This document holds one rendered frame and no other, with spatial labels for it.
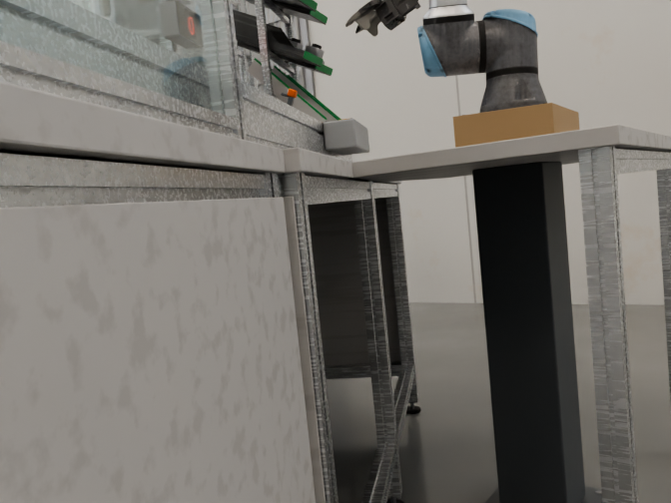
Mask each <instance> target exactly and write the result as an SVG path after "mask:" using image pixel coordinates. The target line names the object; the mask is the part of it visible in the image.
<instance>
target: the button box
mask: <svg viewBox="0 0 671 503"><path fill-rule="evenodd" d="M323 129H324V139H325V149H326V150H327V151H330V152H333V153H336V154H340V155H343V156H345V155H354V154H362V153H369V142H368V131H367V128H366V127H365V126H364V125H362V124H361V123H359V122H358V121H356V120H355V119H353V118H350V119H346V120H338V121H330V122H327V121H325V122H323Z"/></svg>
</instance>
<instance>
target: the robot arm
mask: <svg viewBox="0 0 671 503"><path fill-rule="evenodd" d="M428 5H429V9H428V11H427V13H426V14H425V15H424V16H423V18H422V21H423V26H420V27H418V28H417V34H418V40H419V46H420V51H421V57H422V62H423V68H424V72H425V74H426V75H427V76H429V77H444V78H446V77H447V76H458V75H469V74H479V73H485V74H486V87H485V91H484V95H483V99H482V102H481V106H480V111H479V113H484V112H491V111H498V110H505V109H512V108H519V107H526V106H532V105H539V104H543V103H547V101H546V98H545V95H544V93H543V90H542V88H541V85H540V82H539V79H538V55H537V37H538V34H537V32H536V21H535V18H534V17H533V15H531V14H530V13H528V12H526V11H522V10H517V9H498V10H495V11H489V12H487V13H485V14H484V16H483V18H482V21H474V12H473V11H472V10H471V9H470V8H469V7H468V6H467V0H428ZM420 7H421V6H420V5H419V3H418V0H371V1H369V2H368V3H366V4H365V5H364V6H362V7H361V8H360V9H358V11H357V12H355V13H354V14H353V15H352V16H351V17H350V18H349V19H348V21H347V22H346V24H345V26H346V27H347V26H349V25H351V24H352V23H353V22H356V23H357V24H358V25H357V28H356V30H355V33H356V34H357V33H359V32H360V31H362V30H366V31H367V32H368V33H370V34H371V35H372V36H373V37H375V36H377V34H378V29H377V26H378V24H379V23H380V22H382V23H383V25H384V26H385V27H386V28H387V29H389V30H390V31H391V30H393V29H394V28H395V27H397V26H398V25H400V24H401V23H402V22H404V21H405V19H406V17H404V16H406V15H407V14H408V13H409V12H411V11H412V10H414V9H415V8H416V9H418V8H420ZM374 10H375V11H374ZM404 18H405V19H404Z"/></svg>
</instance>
